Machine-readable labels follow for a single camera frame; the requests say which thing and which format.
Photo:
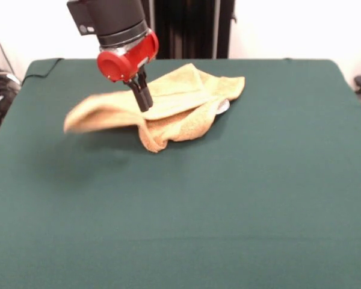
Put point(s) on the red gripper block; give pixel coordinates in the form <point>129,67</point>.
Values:
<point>138,54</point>

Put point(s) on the tan terry towel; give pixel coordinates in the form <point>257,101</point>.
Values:
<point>183,99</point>

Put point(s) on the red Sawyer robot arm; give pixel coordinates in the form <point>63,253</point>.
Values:
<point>114,18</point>

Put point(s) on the dark green table cloth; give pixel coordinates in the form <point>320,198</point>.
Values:
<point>168,210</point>

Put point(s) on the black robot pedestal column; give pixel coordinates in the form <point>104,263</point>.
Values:
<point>198,27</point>

